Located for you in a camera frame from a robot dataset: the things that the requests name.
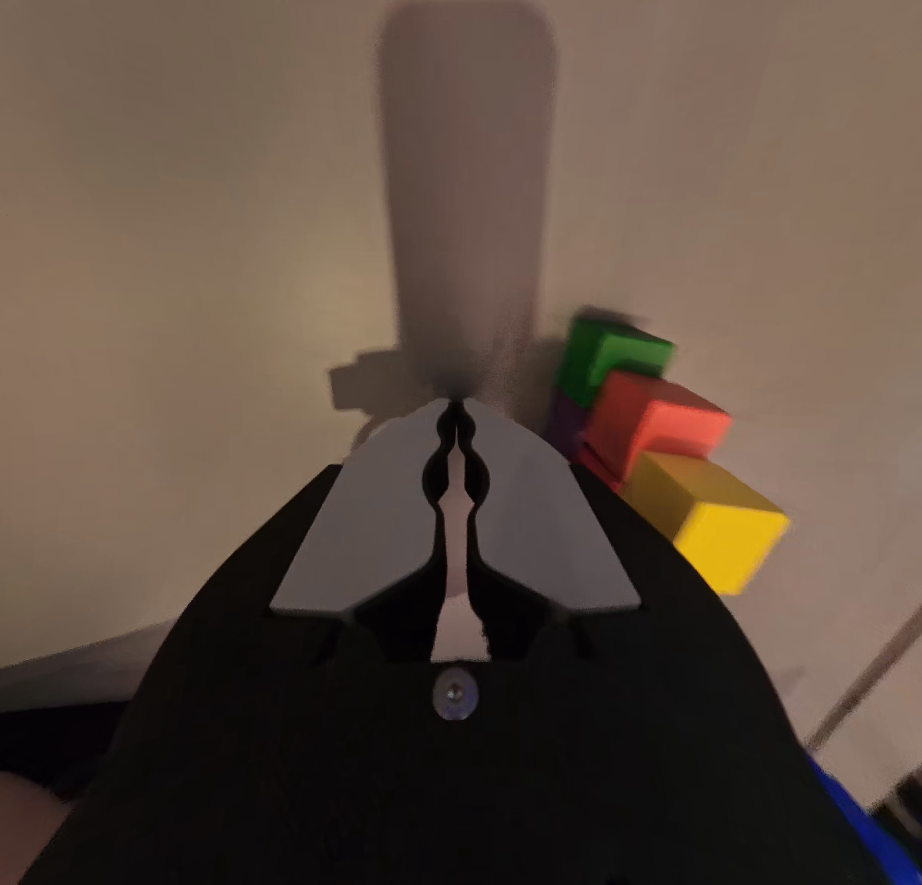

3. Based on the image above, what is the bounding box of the yellow wooden cube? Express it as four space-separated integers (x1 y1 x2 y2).
623 453 791 596

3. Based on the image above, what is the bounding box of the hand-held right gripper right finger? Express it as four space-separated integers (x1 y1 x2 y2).
455 397 642 616

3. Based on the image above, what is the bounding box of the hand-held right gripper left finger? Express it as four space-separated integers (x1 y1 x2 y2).
270 399 458 618

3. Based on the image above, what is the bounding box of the green wooden cube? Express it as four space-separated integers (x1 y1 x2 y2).
556 316 677 409

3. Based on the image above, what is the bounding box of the red wooden cube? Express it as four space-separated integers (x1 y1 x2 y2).
572 442 624 493

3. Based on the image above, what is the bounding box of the orange wooden cube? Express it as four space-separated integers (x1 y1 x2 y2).
587 372 732 483

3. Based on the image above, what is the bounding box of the blue plastic bin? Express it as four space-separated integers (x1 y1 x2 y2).
807 755 922 885

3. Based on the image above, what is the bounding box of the purple wooden cube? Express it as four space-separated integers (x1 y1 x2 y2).
544 388 595 461

